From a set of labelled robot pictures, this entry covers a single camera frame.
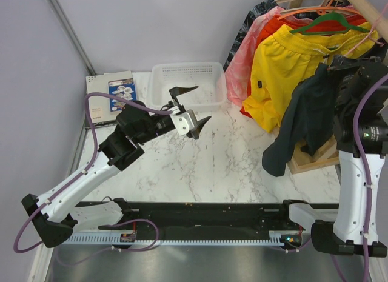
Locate pink wire hanger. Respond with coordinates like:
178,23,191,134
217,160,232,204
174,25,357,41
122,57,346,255
344,15,384,57

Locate dark navy shorts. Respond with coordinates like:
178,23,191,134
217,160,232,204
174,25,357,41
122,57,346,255
262,64,336,177

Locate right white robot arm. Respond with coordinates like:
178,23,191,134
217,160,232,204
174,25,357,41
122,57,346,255
311,57,387,258

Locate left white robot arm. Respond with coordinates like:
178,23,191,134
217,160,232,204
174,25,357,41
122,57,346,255
22,87,210,248

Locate red orange shorts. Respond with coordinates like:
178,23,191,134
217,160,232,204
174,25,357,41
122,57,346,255
241,15,368,118

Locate green plastic hanger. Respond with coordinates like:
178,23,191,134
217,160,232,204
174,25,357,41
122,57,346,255
290,12,372,35

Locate orange plastic hanger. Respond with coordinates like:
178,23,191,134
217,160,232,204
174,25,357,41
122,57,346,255
281,0,361,18

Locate yellow shorts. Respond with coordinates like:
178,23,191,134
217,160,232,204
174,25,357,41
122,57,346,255
243,25,375,133

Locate pink patterned shorts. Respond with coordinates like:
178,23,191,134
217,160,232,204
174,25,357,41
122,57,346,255
224,6,284,107

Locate white plastic basket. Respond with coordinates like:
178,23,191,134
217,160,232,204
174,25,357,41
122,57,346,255
145,62,227,112

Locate blue cover book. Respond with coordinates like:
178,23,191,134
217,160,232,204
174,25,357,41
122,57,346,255
108,78,137,112

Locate wooden clothes rack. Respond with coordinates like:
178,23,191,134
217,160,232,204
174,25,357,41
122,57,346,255
288,0,387,174

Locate white booklet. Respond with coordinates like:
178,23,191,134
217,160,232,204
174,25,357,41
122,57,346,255
86,70,134,124

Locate black patterned garment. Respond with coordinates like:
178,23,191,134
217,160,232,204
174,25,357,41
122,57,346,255
223,0,278,71

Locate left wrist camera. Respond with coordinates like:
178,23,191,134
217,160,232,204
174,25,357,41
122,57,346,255
170,109,198,136

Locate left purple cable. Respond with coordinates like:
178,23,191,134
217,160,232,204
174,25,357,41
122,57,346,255
13,92,173,266

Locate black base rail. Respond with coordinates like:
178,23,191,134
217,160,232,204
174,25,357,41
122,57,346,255
97,201,316,245

